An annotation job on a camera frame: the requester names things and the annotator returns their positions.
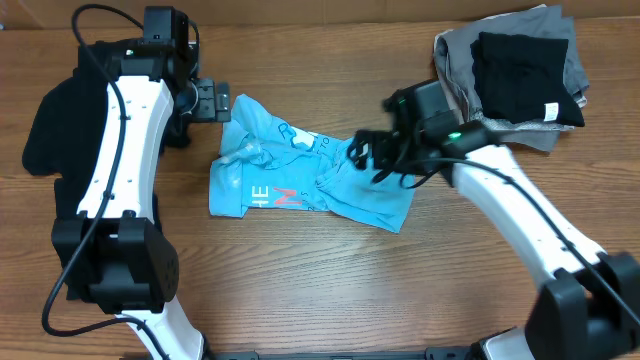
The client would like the folded beige garment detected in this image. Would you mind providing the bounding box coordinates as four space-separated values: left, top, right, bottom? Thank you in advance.
432 4 587 143

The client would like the folded grey garment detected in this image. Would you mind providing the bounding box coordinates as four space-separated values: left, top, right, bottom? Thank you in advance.
432 5 590 154

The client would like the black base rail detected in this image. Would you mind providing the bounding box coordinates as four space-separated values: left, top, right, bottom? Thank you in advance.
203 347 481 360

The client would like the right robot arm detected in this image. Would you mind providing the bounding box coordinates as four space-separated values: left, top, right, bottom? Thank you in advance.
347 80 639 360

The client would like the folded black garment with tag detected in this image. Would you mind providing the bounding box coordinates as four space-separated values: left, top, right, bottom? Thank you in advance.
470 32 585 127

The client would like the light blue printed t-shirt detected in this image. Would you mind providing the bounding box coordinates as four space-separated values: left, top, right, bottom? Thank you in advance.
209 94 415 233

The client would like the black garment on left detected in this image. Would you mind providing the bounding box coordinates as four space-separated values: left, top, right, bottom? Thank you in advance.
21 39 194 301

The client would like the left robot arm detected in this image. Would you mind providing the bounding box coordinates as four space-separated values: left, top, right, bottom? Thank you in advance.
52 6 230 360

